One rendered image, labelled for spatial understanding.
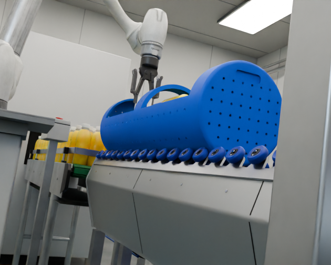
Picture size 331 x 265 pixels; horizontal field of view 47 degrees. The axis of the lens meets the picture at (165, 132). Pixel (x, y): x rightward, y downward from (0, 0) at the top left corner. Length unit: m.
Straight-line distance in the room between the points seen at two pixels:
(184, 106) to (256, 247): 0.44
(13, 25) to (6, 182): 0.68
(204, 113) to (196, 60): 5.93
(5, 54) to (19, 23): 0.28
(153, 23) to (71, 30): 4.83
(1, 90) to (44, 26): 4.98
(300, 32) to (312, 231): 0.18
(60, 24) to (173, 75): 2.00
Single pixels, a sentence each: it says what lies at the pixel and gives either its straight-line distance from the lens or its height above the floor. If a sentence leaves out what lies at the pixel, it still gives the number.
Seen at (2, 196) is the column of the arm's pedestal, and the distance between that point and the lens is 1.32.
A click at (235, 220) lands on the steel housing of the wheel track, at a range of 0.78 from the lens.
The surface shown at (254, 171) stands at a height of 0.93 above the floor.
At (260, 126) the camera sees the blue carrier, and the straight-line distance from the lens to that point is 1.07.
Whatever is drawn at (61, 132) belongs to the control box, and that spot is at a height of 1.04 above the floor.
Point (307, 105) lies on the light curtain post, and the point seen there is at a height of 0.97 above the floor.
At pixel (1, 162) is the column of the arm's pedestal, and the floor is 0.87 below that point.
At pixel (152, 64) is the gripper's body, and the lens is 1.58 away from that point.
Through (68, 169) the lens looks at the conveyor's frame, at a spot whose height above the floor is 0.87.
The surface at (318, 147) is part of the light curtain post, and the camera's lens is 0.35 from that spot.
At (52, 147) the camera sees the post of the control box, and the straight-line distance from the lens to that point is 1.96.
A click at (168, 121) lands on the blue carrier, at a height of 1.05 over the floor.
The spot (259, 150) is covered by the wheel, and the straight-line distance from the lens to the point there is 0.80.
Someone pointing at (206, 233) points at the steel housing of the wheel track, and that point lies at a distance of 0.90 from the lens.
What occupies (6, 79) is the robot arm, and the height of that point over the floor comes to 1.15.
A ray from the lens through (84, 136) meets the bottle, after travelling 1.89.
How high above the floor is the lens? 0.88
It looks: 7 degrees up
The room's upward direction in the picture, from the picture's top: 8 degrees clockwise
